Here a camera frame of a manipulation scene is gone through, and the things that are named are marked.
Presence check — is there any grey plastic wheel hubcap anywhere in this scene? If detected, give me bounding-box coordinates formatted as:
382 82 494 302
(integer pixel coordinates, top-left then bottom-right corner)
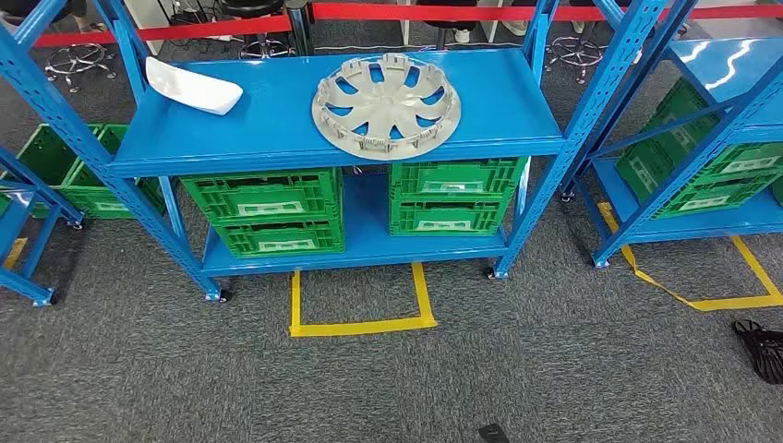
311 53 463 162

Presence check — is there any blue metal shelf rack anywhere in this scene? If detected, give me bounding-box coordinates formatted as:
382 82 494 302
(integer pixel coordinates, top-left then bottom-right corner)
0 146 87 308
0 0 671 305
560 0 783 270

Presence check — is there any black stool chrome base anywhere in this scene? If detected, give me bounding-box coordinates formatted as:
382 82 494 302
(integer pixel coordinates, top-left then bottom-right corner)
544 35 607 85
219 0 299 61
44 41 117 94
418 17 479 52

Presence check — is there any red barrier belt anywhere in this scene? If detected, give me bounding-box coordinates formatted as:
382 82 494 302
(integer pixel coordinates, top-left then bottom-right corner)
31 14 294 49
310 3 783 22

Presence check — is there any white plastic mirror cover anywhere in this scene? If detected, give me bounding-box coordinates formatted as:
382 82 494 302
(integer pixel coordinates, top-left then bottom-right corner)
144 56 244 116

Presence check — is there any black router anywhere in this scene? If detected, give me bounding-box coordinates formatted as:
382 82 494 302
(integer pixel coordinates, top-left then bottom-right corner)
170 10 211 29

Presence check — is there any yellow floor tape outline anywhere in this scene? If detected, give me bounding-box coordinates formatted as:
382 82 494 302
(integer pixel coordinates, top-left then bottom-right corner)
596 201 783 313

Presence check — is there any yellow floor tape strip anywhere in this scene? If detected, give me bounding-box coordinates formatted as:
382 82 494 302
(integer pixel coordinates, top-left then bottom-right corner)
3 236 30 271

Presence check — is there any black mesh shoe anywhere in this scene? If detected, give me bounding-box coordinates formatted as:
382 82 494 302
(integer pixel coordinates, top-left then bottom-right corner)
731 319 783 385

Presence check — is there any black barrier post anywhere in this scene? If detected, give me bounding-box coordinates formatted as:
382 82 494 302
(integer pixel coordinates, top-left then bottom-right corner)
284 0 314 57

